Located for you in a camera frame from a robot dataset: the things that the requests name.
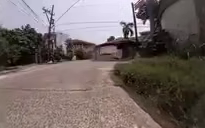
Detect overhead wires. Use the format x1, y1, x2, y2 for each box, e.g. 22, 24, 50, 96
6, 0, 151, 34

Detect dark pole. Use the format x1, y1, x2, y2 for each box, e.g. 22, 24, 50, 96
130, 1, 140, 44

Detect building with brown roof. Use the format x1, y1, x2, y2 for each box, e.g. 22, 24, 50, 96
64, 38, 97, 61

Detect green bushes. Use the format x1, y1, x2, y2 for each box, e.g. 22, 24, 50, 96
0, 23, 44, 68

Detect concrete kerb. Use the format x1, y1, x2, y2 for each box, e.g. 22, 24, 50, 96
0, 63, 41, 79

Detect palm tree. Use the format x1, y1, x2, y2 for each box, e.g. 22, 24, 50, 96
119, 20, 135, 39

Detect utility pole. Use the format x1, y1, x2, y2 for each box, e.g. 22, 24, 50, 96
41, 4, 57, 64

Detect grey concrete road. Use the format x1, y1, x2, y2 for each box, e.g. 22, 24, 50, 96
0, 59, 163, 128

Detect grass verge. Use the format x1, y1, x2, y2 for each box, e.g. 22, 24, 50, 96
113, 54, 205, 128

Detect white building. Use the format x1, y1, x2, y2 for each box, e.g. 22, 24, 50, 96
53, 31, 71, 56

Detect grey wall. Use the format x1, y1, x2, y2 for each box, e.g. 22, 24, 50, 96
156, 0, 205, 58

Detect open shed with dark roof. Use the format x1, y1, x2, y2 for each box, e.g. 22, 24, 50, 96
93, 38, 138, 62

